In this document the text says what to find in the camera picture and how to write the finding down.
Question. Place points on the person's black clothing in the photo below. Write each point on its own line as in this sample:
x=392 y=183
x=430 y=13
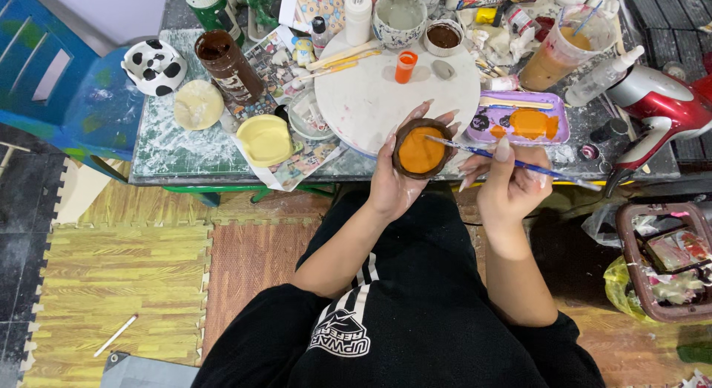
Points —
x=411 y=315

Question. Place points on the brown paint bottle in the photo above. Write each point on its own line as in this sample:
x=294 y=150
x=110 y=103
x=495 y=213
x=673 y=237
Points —
x=229 y=65

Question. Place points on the small cup of brown paint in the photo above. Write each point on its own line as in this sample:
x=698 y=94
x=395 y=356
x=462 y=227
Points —
x=443 y=38

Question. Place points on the clear plastic container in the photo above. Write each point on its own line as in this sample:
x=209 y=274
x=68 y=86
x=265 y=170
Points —
x=307 y=116

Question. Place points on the red and white hair dryer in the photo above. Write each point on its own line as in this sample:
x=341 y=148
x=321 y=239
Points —
x=656 y=113

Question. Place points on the green paint bottle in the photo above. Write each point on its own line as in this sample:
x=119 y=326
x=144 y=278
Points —
x=214 y=13

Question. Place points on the blue plastic chair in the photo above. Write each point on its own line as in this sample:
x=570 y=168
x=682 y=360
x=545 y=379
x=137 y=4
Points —
x=61 y=82

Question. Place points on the purple paint palette tray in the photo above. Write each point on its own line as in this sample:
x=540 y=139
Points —
x=548 y=118

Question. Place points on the wooden stick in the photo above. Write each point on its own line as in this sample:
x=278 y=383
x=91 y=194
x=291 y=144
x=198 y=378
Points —
x=514 y=103

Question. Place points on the person's left hand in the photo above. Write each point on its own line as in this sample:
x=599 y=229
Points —
x=392 y=185

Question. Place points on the grey sheet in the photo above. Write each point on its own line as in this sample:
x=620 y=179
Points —
x=145 y=372

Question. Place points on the white round turntable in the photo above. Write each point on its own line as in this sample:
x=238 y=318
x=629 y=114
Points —
x=378 y=93

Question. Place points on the person's right hand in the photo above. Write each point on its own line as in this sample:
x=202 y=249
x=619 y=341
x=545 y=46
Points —
x=509 y=188

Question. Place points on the green cutting mat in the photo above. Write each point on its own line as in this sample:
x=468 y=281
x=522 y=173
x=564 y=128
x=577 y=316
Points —
x=178 y=138

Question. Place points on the brown plastic basket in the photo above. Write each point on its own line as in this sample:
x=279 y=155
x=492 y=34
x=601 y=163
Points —
x=665 y=260

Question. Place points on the small yellow figurine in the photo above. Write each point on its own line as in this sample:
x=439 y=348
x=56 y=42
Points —
x=303 y=51

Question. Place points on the white plastic bottle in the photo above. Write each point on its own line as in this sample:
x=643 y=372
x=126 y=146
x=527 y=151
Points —
x=357 y=18

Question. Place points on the yellow plastic bag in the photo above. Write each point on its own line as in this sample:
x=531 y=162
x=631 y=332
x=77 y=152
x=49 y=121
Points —
x=626 y=288

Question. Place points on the round cream clay disc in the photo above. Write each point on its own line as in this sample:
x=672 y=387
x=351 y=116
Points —
x=198 y=104

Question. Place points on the grey pebble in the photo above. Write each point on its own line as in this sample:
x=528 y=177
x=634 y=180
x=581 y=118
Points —
x=443 y=70

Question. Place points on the clear squeeze bottle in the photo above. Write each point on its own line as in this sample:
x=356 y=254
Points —
x=603 y=76

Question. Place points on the black and white cow bowl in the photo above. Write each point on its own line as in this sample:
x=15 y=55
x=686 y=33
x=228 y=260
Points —
x=154 y=66

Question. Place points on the small clear bottle black cap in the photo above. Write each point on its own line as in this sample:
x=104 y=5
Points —
x=319 y=35

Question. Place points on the speckled ceramic water bowl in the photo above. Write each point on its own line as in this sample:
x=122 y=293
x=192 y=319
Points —
x=400 y=18

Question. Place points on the wooden modelling tool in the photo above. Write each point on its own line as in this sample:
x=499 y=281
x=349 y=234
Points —
x=342 y=54

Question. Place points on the small brown clay bowl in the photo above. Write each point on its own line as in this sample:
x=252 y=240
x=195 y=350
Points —
x=423 y=150

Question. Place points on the plastic cup of brown water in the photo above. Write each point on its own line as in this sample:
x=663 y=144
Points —
x=562 y=51

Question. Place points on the white stick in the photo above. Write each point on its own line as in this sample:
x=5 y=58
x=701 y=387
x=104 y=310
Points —
x=115 y=336

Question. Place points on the orange paint pot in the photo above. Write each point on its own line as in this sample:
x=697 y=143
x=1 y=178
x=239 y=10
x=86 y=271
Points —
x=405 y=66

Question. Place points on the printed paper sheet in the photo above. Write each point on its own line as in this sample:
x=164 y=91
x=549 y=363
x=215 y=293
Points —
x=289 y=154

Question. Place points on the blue paintbrush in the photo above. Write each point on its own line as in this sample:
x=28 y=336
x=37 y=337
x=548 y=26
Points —
x=528 y=167

